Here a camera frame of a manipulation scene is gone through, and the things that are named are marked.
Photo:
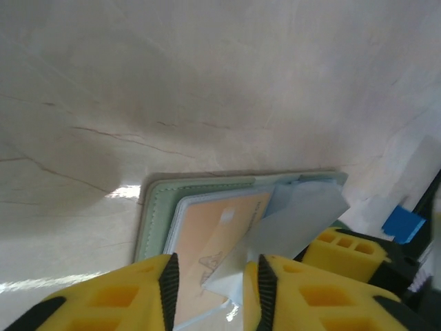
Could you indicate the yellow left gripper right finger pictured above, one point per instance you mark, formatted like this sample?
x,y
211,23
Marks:
x,y
310,300

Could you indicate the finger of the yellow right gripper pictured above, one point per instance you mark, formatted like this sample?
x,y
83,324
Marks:
x,y
344,251

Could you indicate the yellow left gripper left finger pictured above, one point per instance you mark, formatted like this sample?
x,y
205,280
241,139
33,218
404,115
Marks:
x,y
113,300

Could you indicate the gold credit card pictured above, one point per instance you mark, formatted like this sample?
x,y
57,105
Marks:
x,y
206,234

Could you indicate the small blue box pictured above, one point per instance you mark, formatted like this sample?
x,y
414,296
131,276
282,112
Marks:
x,y
404,224

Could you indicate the mint green card holder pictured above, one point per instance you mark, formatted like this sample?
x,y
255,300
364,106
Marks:
x,y
162,207

